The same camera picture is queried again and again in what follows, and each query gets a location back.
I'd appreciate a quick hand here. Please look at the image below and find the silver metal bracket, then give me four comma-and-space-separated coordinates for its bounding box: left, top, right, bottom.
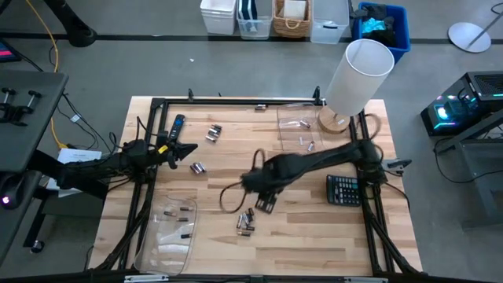
124, 274, 170, 283
343, 276, 389, 283

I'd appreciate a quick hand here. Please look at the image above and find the clear plastic bin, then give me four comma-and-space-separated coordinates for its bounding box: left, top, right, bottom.
133, 194, 198, 276
276, 102, 328, 155

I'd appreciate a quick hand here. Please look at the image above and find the white shade wooden base lamp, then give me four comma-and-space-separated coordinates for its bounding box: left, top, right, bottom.
316, 38, 395, 135

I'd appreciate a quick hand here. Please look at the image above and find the brown lamp cord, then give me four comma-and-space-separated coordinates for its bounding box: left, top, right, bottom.
359, 112, 383, 139

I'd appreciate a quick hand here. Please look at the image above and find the blue plastic bin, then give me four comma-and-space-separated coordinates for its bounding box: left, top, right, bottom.
351, 1, 412, 64

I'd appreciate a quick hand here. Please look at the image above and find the grey side desk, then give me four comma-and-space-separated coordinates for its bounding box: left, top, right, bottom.
0, 69, 112, 268

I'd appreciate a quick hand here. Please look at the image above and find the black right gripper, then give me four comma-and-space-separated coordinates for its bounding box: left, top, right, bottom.
240, 155, 296, 215

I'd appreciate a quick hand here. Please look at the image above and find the navy striped cloth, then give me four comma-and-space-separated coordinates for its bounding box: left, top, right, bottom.
238, 0, 259, 21

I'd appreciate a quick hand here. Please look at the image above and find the black handle fixture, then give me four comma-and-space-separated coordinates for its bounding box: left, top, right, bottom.
0, 86, 43, 127

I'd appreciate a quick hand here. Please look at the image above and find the clear storage bin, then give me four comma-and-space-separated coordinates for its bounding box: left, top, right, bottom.
236, 0, 274, 41

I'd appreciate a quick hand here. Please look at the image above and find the dark side table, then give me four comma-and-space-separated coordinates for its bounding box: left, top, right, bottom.
434, 109, 503, 231

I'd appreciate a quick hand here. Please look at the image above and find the white paper in basket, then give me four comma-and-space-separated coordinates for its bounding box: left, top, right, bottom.
282, 0, 308, 20

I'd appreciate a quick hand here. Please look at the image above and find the black metal rig frame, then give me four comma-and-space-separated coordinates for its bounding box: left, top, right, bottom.
88, 86, 424, 278

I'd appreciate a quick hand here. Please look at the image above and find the translucent white storage bin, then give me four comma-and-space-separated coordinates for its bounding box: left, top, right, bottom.
310, 0, 351, 45

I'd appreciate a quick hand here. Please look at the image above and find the black calculator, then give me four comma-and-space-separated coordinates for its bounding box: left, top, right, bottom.
325, 174, 362, 208

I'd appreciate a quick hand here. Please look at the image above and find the black device purple light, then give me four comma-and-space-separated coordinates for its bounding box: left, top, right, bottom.
0, 172, 23, 211

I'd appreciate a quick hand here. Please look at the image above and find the white paper sheet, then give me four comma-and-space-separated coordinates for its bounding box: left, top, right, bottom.
46, 147, 104, 198

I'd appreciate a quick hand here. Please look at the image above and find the yellow cable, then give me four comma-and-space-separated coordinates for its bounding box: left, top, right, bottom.
24, 0, 68, 150

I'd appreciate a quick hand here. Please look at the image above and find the black stand leg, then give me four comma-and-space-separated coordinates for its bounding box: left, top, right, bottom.
41, 0, 98, 49

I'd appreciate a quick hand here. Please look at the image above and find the wicker basket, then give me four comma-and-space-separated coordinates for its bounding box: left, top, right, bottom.
272, 0, 313, 39

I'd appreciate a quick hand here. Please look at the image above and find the round metal stand base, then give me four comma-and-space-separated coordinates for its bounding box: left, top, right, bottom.
447, 7, 503, 54

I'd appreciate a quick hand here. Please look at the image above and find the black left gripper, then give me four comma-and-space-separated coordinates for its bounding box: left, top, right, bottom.
155, 137, 199, 171

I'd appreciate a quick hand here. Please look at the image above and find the black clothing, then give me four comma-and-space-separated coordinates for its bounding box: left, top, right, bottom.
353, 3, 398, 48

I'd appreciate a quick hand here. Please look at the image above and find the RGB lit computer tower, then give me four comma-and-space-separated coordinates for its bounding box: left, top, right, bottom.
420, 70, 503, 138

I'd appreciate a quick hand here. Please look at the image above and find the grey black clamp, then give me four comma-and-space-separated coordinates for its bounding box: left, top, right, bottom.
379, 157, 413, 176

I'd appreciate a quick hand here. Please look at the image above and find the teal cloth item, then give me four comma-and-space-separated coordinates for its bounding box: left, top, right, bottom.
361, 17, 388, 35

